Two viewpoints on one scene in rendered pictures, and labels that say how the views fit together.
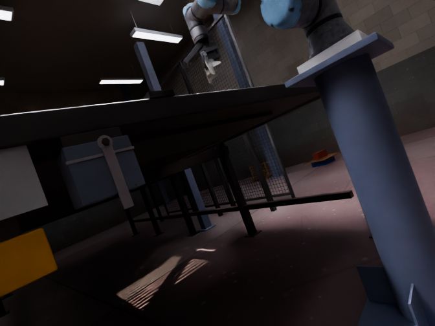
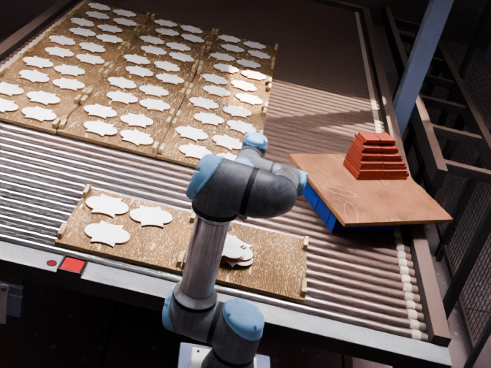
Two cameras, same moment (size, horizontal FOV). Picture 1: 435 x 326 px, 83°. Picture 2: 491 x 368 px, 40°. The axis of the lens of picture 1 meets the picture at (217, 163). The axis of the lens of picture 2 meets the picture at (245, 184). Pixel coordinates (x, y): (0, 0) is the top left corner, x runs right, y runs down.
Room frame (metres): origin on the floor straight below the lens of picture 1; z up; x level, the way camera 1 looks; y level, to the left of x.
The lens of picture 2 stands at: (-0.32, -1.27, 2.28)
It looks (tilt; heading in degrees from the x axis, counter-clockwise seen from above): 29 degrees down; 38
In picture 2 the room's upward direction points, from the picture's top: 14 degrees clockwise
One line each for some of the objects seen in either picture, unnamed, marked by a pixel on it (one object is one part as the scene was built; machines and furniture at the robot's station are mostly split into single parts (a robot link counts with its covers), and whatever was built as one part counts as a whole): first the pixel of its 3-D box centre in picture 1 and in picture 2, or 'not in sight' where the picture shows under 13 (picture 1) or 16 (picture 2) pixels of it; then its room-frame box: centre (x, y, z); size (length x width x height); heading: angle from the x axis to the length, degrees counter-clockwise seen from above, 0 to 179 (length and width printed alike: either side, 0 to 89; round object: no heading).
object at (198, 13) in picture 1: (207, 3); (250, 168); (1.05, -0.20, 1.35); 0.11 x 0.11 x 0.08; 32
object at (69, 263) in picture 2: not in sight; (72, 266); (0.68, 0.10, 0.92); 0.06 x 0.06 x 0.01; 40
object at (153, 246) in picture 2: not in sight; (130, 228); (0.96, 0.17, 0.93); 0.41 x 0.35 x 0.02; 130
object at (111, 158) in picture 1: (103, 173); (6, 291); (0.55, 0.25, 0.77); 0.14 x 0.11 x 0.18; 130
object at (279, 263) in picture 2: not in sight; (248, 255); (1.22, -0.14, 0.93); 0.41 x 0.35 x 0.02; 130
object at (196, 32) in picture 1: (199, 35); not in sight; (1.13, -0.13, 1.28); 0.08 x 0.08 x 0.05
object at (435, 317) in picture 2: (172, 162); (384, 106); (3.03, 0.51, 0.90); 4.04 x 0.06 x 0.10; 40
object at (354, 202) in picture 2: not in sight; (368, 187); (1.89, -0.14, 1.03); 0.50 x 0.50 x 0.02; 67
